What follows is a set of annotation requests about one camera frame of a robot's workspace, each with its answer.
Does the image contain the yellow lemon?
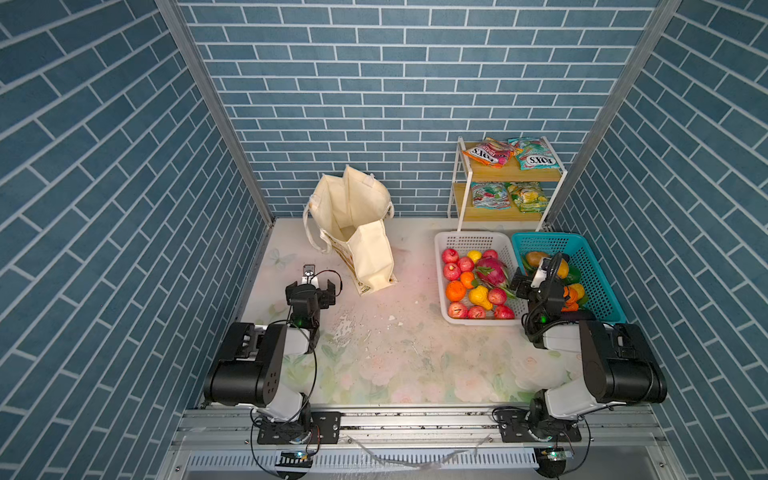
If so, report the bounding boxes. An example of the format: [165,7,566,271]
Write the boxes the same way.
[467,250,482,263]

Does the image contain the small orange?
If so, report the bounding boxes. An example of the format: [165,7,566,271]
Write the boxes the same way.
[460,271,476,290]

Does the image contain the pink dragon fruit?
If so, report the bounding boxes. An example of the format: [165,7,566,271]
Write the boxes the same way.
[474,257,509,288]

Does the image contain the orange pink snack bag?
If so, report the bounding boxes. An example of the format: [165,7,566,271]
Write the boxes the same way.
[463,137,514,168]

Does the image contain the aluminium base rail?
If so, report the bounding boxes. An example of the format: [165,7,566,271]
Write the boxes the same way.
[159,405,684,479]

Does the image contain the yellow green candy bag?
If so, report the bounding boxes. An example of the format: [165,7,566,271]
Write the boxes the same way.
[507,182,549,213]

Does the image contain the brown potato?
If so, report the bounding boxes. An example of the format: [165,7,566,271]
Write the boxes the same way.
[525,251,550,268]

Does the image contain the green snack bag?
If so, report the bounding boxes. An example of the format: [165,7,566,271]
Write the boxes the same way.
[508,137,558,171]

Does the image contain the red apple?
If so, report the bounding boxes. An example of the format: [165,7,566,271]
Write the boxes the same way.
[493,305,515,320]
[447,302,469,319]
[441,248,460,264]

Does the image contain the white wooden shelf rack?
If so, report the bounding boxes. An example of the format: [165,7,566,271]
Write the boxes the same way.
[447,136,569,232]

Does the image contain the red apple front left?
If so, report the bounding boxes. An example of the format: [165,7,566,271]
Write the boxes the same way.
[447,302,469,319]

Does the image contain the yellow pear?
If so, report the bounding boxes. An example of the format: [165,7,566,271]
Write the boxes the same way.
[468,285,493,311]

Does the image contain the yellow mango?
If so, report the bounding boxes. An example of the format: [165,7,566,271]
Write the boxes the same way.
[557,259,571,284]

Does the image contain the large orange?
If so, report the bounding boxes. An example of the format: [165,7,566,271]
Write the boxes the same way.
[445,280,467,302]

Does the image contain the orange bell pepper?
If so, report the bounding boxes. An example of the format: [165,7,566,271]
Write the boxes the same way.
[561,283,586,312]

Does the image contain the red apple back left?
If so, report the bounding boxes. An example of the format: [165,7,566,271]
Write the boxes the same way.
[441,248,460,264]

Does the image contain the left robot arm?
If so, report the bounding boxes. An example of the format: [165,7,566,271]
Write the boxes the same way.
[203,278,343,446]

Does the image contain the cream canvas grocery bag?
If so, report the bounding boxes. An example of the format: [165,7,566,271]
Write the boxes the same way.
[302,166,397,296]

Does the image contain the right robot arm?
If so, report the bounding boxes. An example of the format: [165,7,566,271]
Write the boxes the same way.
[491,253,667,443]

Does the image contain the pink green candy bag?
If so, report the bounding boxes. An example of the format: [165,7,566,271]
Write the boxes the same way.
[471,182,511,210]

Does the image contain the white plastic basket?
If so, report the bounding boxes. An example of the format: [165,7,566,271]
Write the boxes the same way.
[434,231,529,327]

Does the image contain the teal plastic basket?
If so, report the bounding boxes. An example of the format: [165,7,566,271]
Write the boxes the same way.
[511,232,627,324]

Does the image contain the red apple front right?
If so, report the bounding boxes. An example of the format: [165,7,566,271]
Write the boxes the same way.
[493,305,515,320]

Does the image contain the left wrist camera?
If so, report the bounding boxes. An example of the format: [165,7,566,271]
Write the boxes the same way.
[301,264,319,287]

